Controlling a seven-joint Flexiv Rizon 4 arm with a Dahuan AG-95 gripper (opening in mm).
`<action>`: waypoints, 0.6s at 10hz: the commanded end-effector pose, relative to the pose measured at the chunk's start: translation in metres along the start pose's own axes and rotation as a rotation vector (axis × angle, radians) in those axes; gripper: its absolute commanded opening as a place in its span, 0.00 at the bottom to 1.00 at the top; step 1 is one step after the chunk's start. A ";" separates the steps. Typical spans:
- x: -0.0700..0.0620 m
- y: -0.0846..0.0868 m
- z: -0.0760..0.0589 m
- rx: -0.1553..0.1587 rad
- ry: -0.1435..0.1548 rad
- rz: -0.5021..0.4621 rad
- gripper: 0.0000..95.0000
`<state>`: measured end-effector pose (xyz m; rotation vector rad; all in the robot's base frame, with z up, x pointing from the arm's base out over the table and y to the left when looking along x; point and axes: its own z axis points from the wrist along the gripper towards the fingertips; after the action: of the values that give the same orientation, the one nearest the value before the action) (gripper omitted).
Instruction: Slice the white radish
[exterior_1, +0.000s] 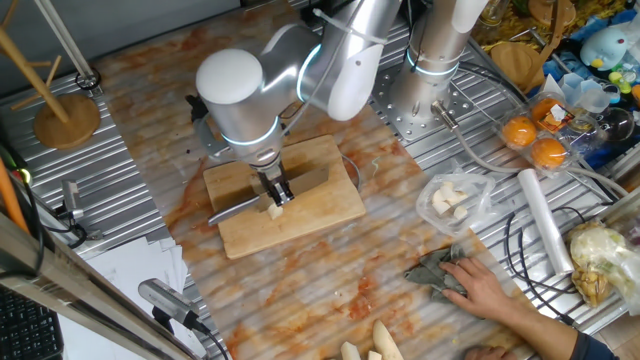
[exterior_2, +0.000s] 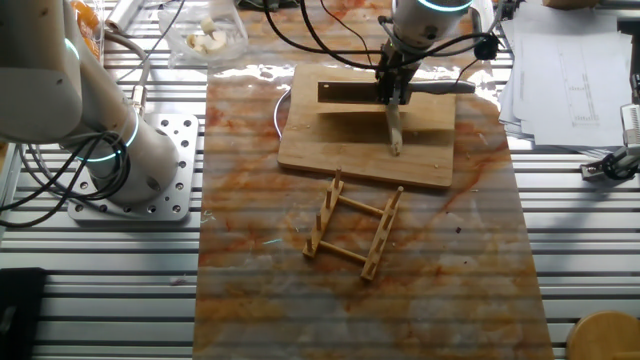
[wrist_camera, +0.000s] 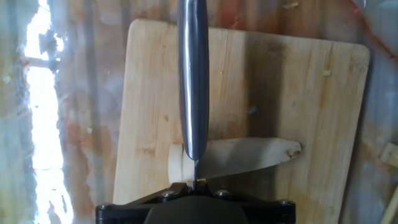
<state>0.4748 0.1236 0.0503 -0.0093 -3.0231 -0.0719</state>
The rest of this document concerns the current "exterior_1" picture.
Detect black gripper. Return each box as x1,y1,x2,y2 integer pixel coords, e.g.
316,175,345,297
252,160,295,207

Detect steel handle cleaver knife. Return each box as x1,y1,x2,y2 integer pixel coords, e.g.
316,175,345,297
207,167,331,227

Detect grey cloth rag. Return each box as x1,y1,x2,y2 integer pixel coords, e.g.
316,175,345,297
403,243,471,304

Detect person right forearm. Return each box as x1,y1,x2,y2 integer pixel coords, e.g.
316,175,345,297
499,294,619,360

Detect large peeled white radish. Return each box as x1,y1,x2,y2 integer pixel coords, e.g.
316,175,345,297
372,319,405,360

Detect person right hand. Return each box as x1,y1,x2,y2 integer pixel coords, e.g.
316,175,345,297
438,256,524,322

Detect person left hand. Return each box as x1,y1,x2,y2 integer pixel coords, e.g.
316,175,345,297
463,345,519,360

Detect wooden cutting board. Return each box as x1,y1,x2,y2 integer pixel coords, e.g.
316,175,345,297
202,133,368,260

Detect orange marble pattern mat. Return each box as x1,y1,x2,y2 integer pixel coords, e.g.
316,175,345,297
92,0,549,360

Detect white paper stack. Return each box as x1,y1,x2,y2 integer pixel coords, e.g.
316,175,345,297
58,235,211,360

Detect clear plastic bag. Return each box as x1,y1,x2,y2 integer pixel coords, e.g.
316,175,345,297
414,167,497,239

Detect wooden mug tree stand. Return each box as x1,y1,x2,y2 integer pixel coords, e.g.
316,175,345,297
0,0,103,151

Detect orange fruit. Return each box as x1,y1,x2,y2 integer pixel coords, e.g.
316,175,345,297
501,115,538,149
529,137,568,170
530,97,564,126

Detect white pole stand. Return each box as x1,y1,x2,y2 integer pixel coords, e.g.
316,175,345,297
33,0,103,93

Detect orange pole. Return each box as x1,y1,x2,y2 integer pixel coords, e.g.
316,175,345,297
0,157,30,236

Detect white plastic film roll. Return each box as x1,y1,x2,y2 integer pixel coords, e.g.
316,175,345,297
517,168,576,276

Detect wooden round base stand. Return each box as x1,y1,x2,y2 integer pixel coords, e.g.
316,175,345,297
489,0,577,95

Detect black keyboard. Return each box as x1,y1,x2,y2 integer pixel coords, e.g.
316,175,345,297
0,287,65,360

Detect glass jar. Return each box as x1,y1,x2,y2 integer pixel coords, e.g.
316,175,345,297
479,0,507,27

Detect clear plastic fruit container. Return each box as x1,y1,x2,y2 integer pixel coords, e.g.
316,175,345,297
494,91,609,180

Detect clear plastic cups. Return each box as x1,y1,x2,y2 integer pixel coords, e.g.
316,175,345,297
558,73,615,114

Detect bag of vegetable scraps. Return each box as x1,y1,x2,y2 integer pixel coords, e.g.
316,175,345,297
567,219,640,317

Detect blue cloth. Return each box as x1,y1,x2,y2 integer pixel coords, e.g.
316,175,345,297
542,7,640,170

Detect glass bowl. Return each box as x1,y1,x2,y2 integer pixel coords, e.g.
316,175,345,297
597,106,636,143

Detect blue plush toy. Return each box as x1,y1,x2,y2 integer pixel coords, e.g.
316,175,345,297
579,25,630,71

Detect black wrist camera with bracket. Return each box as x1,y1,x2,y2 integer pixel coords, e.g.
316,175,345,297
184,93,232,162

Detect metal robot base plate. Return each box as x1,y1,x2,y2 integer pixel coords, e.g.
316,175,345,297
362,64,476,143

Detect silver camera on mount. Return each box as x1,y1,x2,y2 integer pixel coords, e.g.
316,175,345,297
138,278,202,331

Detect black camera cable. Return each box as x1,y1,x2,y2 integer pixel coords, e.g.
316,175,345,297
192,319,231,360

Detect grey hose with connector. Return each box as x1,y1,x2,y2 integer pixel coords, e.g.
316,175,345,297
430,99,630,199

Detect metal clamp bracket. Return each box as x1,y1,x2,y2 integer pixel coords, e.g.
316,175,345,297
56,178,104,250

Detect aluminium frame beam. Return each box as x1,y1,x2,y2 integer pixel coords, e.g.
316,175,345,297
0,212,201,360

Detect thin black cable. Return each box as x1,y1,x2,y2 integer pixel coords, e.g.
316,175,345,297
503,205,587,327

